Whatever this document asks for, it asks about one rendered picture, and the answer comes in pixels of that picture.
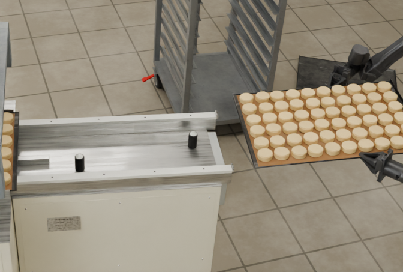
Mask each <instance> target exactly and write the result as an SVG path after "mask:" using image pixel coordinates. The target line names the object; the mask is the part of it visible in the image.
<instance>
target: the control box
mask: <svg viewBox="0 0 403 272"><path fill-rule="evenodd" d="M208 135H209V140H210V144H211V147H212V151H213V154H214V157H215V161H216V165H225V163H224V159H223V156H222V152H221V148H220V146H219V142H218V138H217V135H216V133H215V132H208ZM226 188H227V184H222V187H221V196H220V201H219V205H224V202H225V194H226Z"/></svg>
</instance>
